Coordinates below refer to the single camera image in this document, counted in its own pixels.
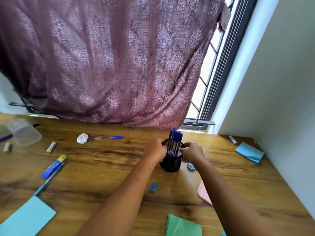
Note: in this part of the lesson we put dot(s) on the person's right hand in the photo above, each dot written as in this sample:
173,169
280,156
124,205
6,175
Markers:
194,153

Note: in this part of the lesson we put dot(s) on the person's left hand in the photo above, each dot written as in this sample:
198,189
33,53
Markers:
156,151

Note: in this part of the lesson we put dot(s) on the thin blue pen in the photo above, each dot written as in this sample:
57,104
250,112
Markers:
172,148

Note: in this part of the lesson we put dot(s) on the black mesh pen holder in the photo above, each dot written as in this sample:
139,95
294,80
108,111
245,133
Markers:
171,164

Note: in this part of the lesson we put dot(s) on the white black marker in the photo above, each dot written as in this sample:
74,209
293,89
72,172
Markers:
232,140

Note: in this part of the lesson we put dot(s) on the pink plastic lid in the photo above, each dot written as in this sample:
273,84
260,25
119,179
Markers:
204,194

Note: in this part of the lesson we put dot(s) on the clear pen blue cap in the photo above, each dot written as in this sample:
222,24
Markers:
115,137

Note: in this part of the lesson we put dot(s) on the light blue sticky note pad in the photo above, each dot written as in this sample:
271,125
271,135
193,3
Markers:
249,152
24,217

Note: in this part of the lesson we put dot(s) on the green sticky note pad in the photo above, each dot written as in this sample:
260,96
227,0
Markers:
183,226

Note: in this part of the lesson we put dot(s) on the white paper ball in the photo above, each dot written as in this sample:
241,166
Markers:
82,138

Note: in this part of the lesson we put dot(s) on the teal marker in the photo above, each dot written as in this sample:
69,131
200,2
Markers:
222,234

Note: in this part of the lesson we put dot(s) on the blue glue stick yellow cap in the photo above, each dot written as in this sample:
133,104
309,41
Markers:
53,167

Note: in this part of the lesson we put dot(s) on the small white stick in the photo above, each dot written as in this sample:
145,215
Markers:
51,147

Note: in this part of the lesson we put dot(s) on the clear plastic container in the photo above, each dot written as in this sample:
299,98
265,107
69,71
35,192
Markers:
23,133

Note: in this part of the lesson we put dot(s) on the person's right forearm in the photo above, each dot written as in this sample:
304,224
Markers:
233,206

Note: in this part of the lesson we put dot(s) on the person's left forearm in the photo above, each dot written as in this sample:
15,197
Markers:
118,206

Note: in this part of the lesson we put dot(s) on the purple patterned curtain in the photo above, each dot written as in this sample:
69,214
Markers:
110,58

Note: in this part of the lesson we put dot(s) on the black window frame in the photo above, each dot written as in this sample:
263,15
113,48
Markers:
226,58

